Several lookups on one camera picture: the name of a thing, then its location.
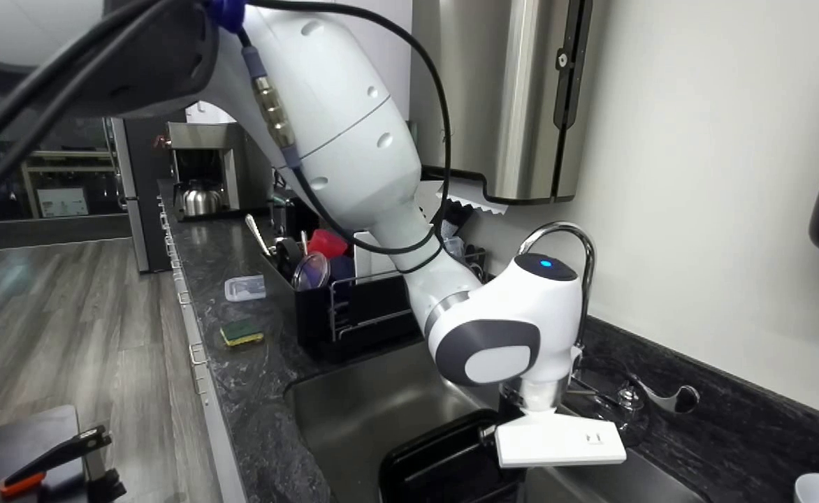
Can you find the steel coffee carafe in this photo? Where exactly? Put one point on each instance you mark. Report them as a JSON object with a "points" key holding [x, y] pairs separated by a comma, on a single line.
{"points": [[199, 203]]}

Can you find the white paper towel sheet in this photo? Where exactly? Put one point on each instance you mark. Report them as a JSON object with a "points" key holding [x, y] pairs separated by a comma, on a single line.
{"points": [[480, 199]]}

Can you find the steel coffee machine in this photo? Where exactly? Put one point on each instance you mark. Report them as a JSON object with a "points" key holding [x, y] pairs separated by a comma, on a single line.
{"points": [[204, 142]]}

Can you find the stainless steel sink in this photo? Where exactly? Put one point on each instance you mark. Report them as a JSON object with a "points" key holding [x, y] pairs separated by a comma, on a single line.
{"points": [[352, 421]]}

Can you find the wooden shelf unit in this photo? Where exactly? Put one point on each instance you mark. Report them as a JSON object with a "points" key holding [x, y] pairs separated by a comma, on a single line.
{"points": [[63, 199]]}

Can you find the clear bluish glass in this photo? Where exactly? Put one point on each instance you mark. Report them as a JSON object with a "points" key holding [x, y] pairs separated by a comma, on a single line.
{"points": [[311, 272]]}

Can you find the black robot stand platform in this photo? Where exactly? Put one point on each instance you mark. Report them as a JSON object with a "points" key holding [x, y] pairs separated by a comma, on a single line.
{"points": [[17, 449]]}

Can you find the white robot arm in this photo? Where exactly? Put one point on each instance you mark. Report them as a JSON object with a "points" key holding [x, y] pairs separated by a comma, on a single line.
{"points": [[352, 122]]}

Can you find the red cup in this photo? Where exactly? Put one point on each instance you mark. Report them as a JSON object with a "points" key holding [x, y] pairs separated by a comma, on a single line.
{"points": [[329, 244]]}

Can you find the black dish rack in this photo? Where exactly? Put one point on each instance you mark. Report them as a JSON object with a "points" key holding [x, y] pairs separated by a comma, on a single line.
{"points": [[352, 322]]}

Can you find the chrome gooseneck faucet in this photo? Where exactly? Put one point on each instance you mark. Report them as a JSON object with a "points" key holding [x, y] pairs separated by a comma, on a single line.
{"points": [[670, 399]]}

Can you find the stainless paper towel dispenser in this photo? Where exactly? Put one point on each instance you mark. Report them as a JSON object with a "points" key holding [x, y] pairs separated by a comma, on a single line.
{"points": [[522, 94]]}

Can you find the clear plastic container lid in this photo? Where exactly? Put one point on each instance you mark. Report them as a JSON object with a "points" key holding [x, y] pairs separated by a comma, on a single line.
{"points": [[243, 286]]}

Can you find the green yellow sponge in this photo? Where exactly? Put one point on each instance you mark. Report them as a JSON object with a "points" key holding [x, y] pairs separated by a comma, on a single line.
{"points": [[242, 333]]}

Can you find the dark door frame post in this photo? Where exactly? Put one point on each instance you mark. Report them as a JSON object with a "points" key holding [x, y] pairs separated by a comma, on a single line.
{"points": [[144, 224]]}

